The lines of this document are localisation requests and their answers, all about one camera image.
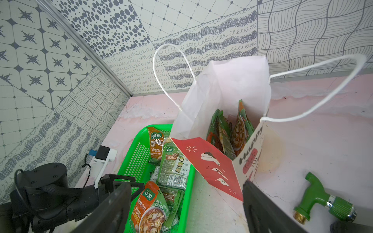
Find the green plastic faucet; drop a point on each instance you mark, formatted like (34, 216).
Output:
(316, 194)

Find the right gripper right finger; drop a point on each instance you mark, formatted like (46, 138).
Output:
(263, 215)

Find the orange sauce packet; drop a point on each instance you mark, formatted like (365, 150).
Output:
(150, 211)

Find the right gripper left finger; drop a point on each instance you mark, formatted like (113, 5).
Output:
(111, 216)

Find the green plastic basket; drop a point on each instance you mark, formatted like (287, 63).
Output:
(136, 164)

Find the orange mushroom soup packet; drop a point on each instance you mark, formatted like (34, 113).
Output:
(157, 138)

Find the green dumpling packet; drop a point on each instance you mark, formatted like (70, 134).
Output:
(219, 134)

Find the red hotpot soup packet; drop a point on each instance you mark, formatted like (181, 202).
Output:
(242, 131)

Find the green seaweed packet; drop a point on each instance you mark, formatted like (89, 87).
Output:
(174, 167)

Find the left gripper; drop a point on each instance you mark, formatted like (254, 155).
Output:
(43, 200)

